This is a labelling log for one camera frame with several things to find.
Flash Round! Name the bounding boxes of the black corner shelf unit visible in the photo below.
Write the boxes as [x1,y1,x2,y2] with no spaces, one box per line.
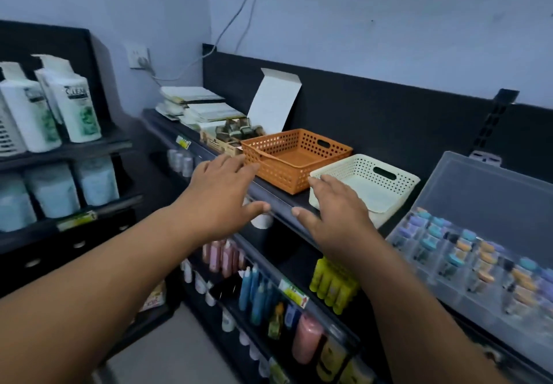
[0,20,182,356]

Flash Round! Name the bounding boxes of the stack of white paper packets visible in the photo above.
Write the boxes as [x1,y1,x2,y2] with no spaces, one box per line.
[179,102,246,132]
[155,86,226,121]

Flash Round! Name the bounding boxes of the long black shelf unit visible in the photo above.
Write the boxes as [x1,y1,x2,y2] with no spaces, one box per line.
[140,43,553,384]

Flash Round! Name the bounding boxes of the green yellow pump bottle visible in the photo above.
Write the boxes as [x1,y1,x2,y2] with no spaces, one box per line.
[267,302,285,341]

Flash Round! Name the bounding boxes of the white ribbed bottle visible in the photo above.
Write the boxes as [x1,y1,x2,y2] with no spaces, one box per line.
[0,94,27,158]

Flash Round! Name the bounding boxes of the colourful printed packet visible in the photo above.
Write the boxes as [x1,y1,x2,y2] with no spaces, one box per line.
[139,280,167,313]

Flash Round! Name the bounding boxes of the small blue squat bottle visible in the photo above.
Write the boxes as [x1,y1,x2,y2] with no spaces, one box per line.
[284,303,301,331]

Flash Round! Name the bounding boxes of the white wall socket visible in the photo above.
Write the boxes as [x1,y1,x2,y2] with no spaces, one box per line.
[125,42,151,70]

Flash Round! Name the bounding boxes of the large yellow bottle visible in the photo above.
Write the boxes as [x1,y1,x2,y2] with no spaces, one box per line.
[316,336,349,384]

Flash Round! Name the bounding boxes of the large pink bottle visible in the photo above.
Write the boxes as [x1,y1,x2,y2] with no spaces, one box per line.
[291,313,324,365]

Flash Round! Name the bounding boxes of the person's right forearm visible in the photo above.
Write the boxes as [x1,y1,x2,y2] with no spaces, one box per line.
[345,241,512,384]

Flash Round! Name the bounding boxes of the grey cable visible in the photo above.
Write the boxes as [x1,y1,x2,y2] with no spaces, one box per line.
[234,0,271,54]

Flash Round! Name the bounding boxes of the orange perforated plastic basket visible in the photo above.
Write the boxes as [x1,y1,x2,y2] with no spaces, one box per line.
[240,129,353,195]

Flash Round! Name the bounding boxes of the pale blue refill pouch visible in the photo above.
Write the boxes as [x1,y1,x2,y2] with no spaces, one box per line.
[73,157,120,207]
[24,163,82,219]
[0,174,38,233]

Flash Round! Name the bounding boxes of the row of small white bottles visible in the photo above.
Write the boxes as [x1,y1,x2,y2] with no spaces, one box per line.
[180,259,271,379]

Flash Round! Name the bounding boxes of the yellow tube bottle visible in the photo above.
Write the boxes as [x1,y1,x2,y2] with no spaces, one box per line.
[317,263,336,300]
[333,277,360,315]
[325,269,347,308]
[309,258,325,294]

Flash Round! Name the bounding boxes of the cream perforated plastic basket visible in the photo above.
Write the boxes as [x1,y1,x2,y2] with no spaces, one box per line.
[308,154,421,229]

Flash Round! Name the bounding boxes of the white shampoo bottle green label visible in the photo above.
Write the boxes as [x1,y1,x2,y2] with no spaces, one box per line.
[0,62,62,154]
[32,54,103,143]

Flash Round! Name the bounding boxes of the white cable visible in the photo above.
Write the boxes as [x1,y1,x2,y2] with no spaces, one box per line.
[150,0,267,83]

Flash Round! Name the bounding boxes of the pale yellow bottle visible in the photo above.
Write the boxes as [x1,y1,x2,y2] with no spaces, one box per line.
[339,355,377,384]

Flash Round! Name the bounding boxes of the open cardboard box white flap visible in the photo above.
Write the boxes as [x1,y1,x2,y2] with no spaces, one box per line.
[200,68,302,157]

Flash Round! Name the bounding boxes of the black slotted shelf upright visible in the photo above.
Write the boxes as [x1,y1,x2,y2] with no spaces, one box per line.
[469,89,520,167]

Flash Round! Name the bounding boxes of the person's left hand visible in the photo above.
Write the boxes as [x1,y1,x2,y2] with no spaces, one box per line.
[171,154,272,246]

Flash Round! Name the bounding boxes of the person's right hand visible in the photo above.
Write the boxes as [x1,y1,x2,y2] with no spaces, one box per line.
[291,174,382,264]

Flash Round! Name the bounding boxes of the group of small dark jars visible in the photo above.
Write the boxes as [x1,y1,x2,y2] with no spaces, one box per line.
[215,117,265,143]

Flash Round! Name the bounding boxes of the rows of nail polish bottles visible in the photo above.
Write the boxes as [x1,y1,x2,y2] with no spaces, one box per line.
[391,207,553,325]

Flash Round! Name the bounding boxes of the clear plastic organiser box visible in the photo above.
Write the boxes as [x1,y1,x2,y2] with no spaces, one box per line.
[386,151,553,374]

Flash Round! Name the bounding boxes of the person's left forearm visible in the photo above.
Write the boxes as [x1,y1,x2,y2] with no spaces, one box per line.
[0,206,196,384]

